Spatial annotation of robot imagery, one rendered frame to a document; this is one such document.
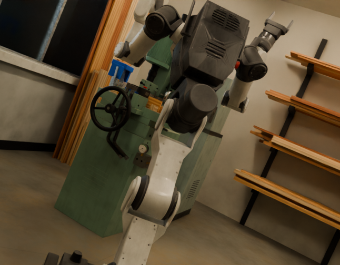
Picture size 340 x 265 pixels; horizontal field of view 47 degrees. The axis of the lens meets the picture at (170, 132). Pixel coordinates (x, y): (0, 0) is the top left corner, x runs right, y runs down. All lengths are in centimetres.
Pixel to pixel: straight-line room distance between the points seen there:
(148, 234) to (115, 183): 112
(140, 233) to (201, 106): 53
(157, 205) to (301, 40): 388
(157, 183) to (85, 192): 129
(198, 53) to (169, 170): 47
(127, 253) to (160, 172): 32
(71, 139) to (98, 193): 151
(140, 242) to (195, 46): 78
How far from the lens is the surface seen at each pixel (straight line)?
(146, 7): 192
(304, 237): 494
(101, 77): 411
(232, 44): 162
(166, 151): 154
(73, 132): 410
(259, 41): 206
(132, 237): 153
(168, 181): 152
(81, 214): 277
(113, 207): 264
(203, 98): 142
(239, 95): 191
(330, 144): 488
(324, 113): 442
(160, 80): 283
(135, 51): 183
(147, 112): 255
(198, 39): 157
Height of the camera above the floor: 97
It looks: 4 degrees down
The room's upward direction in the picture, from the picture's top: 23 degrees clockwise
